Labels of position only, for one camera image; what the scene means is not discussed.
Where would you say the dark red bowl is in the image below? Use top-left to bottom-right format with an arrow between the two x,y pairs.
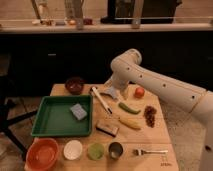
65,77 -> 84,95

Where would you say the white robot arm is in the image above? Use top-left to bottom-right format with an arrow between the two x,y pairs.
106,49 -> 213,171

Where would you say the grey metal spatula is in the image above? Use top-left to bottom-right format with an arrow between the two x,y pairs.
100,88 -> 118,101

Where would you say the red tomato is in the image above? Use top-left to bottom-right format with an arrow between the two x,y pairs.
134,87 -> 145,98

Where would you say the grey blue sponge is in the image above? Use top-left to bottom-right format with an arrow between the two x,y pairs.
70,103 -> 87,120

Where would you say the wooden block brush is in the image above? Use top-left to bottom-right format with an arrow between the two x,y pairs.
96,121 -> 119,137

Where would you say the yellow banana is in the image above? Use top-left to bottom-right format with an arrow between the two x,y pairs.
119,118 -> 141,130

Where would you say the bunch of dark grapes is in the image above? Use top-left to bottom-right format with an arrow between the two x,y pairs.
144,106 -> 157,128

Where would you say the green plastic tray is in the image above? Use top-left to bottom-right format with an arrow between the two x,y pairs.
31,95 -> 93,137

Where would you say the small metal cup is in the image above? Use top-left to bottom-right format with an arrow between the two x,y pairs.
108,142 -> 123,159

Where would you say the long counter shelf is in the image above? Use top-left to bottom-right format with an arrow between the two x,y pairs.
0,19 -> 213,34

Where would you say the small green cup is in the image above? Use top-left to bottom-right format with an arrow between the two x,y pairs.
87,143 -> 104,160

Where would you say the metal fork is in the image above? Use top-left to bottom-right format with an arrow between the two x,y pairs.
133,149 -> 168,156

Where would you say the orange bowl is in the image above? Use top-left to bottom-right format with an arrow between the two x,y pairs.
26,138 -> 59,171

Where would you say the black office chair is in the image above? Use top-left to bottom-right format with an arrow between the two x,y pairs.
0,54 -> 36,159

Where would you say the white handled knife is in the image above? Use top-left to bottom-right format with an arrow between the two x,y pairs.
91,87 -> 112,114

